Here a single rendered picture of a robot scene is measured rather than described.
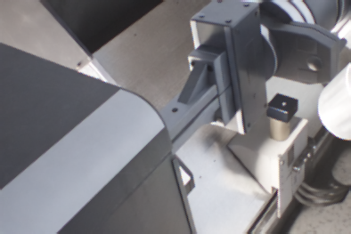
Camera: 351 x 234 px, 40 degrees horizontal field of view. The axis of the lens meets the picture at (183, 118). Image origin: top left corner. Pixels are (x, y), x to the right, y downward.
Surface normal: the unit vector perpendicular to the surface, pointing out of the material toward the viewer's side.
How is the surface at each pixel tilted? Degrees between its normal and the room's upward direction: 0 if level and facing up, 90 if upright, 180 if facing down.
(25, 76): 0
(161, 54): 45
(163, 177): 87
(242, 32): 87
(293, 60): 90
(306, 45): 90
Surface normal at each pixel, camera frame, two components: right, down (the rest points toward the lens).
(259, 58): 0.79, 0.26
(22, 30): 0.47, -0.31
